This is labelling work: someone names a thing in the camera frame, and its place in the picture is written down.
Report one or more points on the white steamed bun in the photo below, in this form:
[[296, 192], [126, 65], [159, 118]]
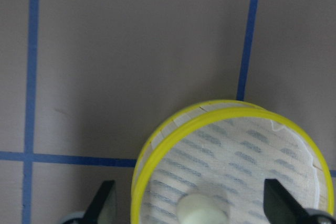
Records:
[[199, 209]]

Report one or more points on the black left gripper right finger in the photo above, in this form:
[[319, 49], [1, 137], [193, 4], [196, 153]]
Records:
[[280, 206]]

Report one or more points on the yellow steamer layer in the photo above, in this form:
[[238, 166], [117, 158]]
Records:
[[224, 150]]

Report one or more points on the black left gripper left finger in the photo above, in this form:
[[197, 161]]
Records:
[[103, 208]]

